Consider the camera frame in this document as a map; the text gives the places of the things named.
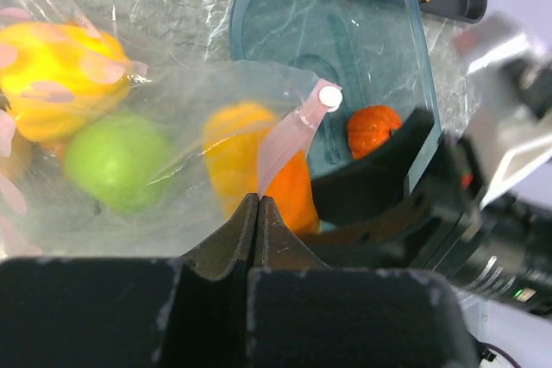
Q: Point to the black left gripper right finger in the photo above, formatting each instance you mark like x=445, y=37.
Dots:
x=302, y=313

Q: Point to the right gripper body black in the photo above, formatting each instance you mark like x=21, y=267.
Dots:
x=501, y=251

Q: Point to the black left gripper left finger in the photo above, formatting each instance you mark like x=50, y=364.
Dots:
x=187, y=311

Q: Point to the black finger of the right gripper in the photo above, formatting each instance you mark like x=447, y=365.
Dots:
x=369, y=186

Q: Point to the orange pumpkin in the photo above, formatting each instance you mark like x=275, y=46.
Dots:
x=369, y=128

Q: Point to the green apple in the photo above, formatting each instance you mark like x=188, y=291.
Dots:
x=115, y=159

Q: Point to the clear pink-dotted zip bag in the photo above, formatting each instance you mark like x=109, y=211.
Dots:
x=237, y=128

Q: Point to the yellow bell pepper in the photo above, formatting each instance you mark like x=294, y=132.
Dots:
x=58, y=77

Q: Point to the teal transparent food tray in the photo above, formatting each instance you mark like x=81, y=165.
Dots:
x=374, y=49

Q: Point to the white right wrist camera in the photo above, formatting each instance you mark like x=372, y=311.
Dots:
x=510, y=132

